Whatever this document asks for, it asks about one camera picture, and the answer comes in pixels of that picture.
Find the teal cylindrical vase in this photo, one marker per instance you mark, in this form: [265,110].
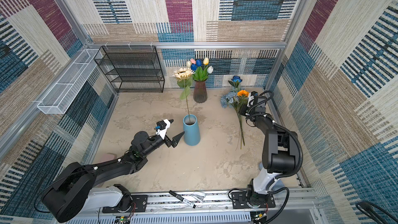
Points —
[191,130]

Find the black wire shelf rack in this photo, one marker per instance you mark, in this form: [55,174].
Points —
[131,68]

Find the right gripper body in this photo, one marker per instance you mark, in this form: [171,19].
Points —
[246,110]

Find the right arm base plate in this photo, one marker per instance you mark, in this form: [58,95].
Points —
[240,201]

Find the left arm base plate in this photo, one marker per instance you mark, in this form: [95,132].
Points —
[128,204]

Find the orange marigold stem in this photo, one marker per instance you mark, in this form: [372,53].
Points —
[242,99]

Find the yellow tulip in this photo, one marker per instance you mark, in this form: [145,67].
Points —
[205,61]

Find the pink flat tray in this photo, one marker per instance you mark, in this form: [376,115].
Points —
[107,157]

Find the blue tulip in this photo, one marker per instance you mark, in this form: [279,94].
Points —
[198,64]

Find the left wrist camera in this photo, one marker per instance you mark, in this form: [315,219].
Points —
[162,127]

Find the cream sunflower stem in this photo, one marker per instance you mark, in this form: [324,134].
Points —
[184,80]

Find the dark blue rose stem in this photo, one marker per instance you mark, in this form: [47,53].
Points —
[235,82]

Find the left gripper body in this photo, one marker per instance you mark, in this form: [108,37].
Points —
[167,142]

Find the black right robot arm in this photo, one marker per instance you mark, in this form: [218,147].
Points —
[282,154]

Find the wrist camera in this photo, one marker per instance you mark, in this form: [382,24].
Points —
[252,100]
[162,127]

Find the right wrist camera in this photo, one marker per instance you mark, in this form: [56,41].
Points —
[252,100]

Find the white wire mesh basket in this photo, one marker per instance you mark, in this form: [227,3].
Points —
[64,91]

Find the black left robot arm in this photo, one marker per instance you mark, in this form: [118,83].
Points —
[69,194]

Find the pale blue hydrangea stem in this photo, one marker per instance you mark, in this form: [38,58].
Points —
[230,99]

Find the dark red glass vase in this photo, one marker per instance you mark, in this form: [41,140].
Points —
[200,92]

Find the black marker pen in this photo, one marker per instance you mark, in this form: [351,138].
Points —
[182,199]

